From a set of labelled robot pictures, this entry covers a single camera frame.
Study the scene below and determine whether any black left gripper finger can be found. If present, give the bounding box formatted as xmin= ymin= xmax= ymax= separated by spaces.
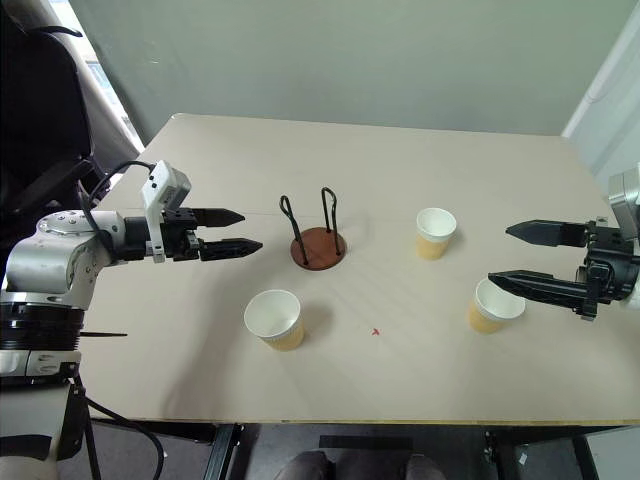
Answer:
xmin=198 ymin=238 xmax=264 ymax=263
xmin=194 ymin=208 xmax=246 ymax=229

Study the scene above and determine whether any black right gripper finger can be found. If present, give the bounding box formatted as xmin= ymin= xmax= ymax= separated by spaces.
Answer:
xmin=505 ymin=218 xmax=590 ymax=250
xmin=487 ymin=270 xmax=594 ymax=312

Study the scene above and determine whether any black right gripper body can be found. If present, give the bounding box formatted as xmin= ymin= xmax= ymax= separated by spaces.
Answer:
xmin=575 ymin=217 xmax=640 ymax=322

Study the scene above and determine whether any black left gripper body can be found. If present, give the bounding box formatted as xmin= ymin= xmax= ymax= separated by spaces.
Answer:
xmin=160 ymin=208 xmax=202 ymax=263

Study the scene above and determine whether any yellow paper cup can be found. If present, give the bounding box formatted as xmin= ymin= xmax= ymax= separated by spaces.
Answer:
xmin=467 ymin=278 xmax=527 ymax=335
xmin=243 ymin=289 xmax=306 ymax=353
xmin=415 ymin=207 xmax=458 ymax=262

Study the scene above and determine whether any black office chair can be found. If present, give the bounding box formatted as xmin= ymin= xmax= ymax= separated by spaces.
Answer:
xmin=0 ymin=0 xmax=106 ymax=221

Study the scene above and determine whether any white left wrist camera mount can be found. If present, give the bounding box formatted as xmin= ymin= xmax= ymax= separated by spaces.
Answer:
xmin=140 ymin=160 xmax=193 ymax=264

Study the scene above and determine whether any brown cup holder stand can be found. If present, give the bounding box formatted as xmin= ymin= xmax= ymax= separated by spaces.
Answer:
xmin=279 ymin=186 xmax=347 ymax=273

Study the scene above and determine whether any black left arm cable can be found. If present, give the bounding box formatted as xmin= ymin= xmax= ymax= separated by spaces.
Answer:
xmin=76 ymin=160 xmax=156 ymax=261

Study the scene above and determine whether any black table frame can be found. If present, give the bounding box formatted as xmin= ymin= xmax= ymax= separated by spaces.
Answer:
xmin=84 ymin=421 xmax=640 ymax=480

